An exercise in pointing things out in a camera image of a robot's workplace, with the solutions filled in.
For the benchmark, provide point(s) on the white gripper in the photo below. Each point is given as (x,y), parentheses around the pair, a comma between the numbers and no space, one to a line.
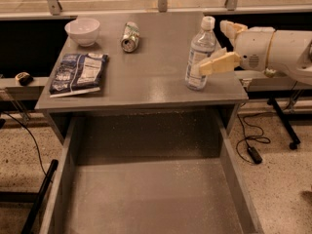
(253,49)

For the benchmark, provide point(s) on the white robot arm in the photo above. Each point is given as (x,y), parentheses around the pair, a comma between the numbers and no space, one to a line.
(290,53)

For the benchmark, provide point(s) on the white bowl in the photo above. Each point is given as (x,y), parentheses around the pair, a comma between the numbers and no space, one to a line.
(82,31)

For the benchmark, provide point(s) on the black wheeled stand leg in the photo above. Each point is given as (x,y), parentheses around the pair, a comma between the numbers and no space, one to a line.
(295,140)

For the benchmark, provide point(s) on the grey open drawer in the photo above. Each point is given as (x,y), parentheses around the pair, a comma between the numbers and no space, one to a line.
(170,173)

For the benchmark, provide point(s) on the grey cabinet counter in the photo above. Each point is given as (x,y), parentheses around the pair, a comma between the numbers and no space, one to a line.
(152,76)

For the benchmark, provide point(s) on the blue snack bag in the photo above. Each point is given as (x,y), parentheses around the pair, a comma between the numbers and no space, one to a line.
(78,74)

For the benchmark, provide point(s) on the clear plastic water bottle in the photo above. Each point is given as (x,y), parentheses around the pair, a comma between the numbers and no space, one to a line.
(202,46)

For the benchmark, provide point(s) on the crushed green soda can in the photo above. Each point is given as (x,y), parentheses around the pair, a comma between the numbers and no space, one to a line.
(130,38)

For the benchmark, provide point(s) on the small black yellow tape measure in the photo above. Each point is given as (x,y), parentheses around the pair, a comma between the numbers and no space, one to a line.
(24,78)

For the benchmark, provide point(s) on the black stand leg left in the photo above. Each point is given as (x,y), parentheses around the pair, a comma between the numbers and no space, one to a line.
(36,199)

